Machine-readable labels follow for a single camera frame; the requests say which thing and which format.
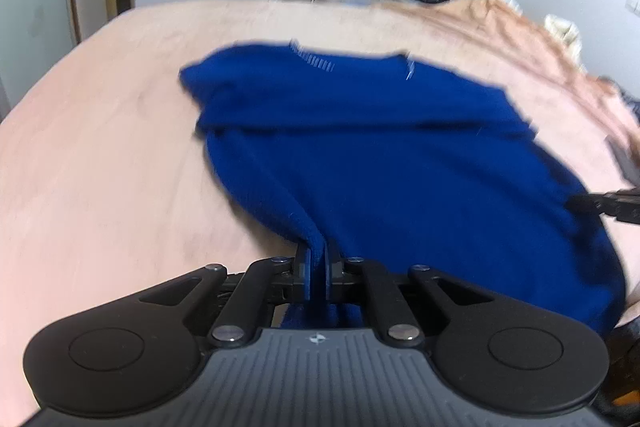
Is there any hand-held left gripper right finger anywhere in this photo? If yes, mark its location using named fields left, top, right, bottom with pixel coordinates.
left=323, top=241, right=497, bottom=349

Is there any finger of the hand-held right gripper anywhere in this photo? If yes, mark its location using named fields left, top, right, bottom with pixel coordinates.
left=569, top=188, right=640, bottom=224

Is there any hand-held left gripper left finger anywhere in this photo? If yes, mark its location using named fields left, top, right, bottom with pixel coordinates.
left=139, top=243, right=317, bottom=348

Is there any blue beaded sweater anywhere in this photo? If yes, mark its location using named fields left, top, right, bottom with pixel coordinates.
left=179, top=39, right=628, bottom=339

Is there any cream crumpled cloth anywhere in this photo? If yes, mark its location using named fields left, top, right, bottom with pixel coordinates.
left=544, top=13, right=586, bottom=68

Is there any pink bed blanket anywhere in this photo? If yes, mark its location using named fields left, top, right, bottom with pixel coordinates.
left=0, top=0, right=640, bottom=423

